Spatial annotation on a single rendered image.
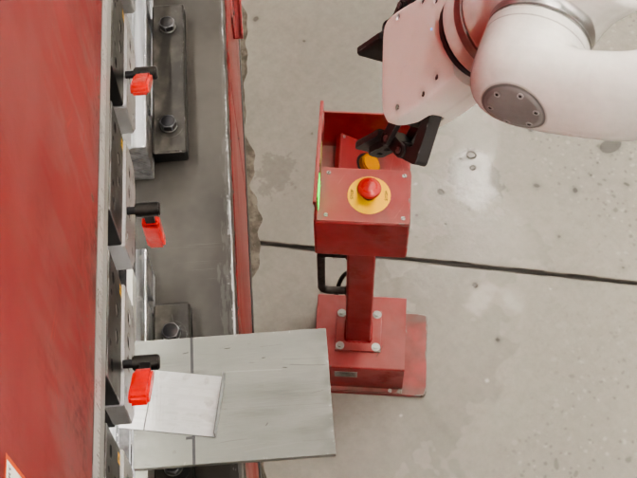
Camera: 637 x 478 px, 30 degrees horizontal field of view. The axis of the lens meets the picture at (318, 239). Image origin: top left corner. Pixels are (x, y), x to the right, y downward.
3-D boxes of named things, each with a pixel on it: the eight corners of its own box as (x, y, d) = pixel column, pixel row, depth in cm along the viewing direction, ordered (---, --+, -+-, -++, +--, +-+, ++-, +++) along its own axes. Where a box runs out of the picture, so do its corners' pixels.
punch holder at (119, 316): (134, 429, 138) (110, 376, 124) (61, 434, 138) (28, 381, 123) (135, 312, 145) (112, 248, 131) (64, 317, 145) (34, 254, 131)
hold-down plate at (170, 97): (189, 160, 191) (186, 151, 188) (154, 163, 191) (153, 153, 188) (185, 14, 205) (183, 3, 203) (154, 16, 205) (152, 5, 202)
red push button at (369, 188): (380, 208, 198) (381, 196, 195) (356, 207, 198) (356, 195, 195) (381, 187, 200) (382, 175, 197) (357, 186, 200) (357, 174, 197)
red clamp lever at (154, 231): (169, 249, 152) (158, 211, 143) (136, 251, 152) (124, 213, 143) (169, 237, 153) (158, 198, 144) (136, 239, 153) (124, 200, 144)
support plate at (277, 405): (336, 456, 155) (336, 453, 154) (134, 471, 155) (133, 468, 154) (325, 330, 164) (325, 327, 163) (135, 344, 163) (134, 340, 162)
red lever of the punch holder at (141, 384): (152, 393, 125) (159, 350, 134) (112, 395, 125) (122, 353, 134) (154, 408, 125) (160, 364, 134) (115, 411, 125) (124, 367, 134)
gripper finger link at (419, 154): (437, 65, 98) (400, 84, 103) (434, 155, 96) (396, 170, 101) (449, 69, 99) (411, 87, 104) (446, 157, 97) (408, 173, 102)
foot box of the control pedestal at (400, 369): (425, 397, 264) (428, 377, 253) (313, 392, 265) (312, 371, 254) (427, 316, 273) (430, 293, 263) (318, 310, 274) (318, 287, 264)
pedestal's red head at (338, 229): (406, 258, 206) (411, 207, 190) (314, 254, 207) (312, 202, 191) (409, 160, 216) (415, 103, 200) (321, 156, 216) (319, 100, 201)
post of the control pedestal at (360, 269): (370, 342, 257) (377, 220, 210) (345, 341, 258) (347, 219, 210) (371, 320, 260) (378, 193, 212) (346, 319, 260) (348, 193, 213)
